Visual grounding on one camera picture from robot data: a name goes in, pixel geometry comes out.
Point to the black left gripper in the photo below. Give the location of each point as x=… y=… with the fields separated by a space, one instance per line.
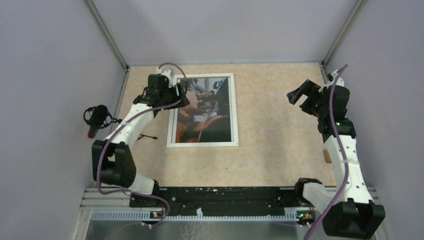
x=180 y=90

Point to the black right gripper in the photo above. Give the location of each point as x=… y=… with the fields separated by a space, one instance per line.
x=309 y=89

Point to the printed photo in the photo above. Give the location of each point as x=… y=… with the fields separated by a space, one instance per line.
x=207 y=117

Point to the light wooden picture frame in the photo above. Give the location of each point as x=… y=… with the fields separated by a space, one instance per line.
x=234 y=115

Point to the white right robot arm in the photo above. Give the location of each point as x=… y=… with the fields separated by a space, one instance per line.
x=351 y=212

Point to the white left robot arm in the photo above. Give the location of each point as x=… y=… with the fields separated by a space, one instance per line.
x=112 y=160

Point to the small wooden block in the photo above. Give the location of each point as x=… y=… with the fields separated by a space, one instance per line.
x=327 y=156

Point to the black microphone on stand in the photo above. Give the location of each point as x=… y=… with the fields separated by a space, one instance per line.
x=97 y=118

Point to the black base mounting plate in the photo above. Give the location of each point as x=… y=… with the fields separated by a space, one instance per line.
x=241 y=201

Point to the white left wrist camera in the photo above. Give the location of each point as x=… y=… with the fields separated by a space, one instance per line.
x=169 y=74

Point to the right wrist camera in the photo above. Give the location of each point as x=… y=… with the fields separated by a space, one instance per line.
x=334 y=75

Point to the aluminium front rail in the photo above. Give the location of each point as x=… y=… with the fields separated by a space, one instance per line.
x=109 y=217

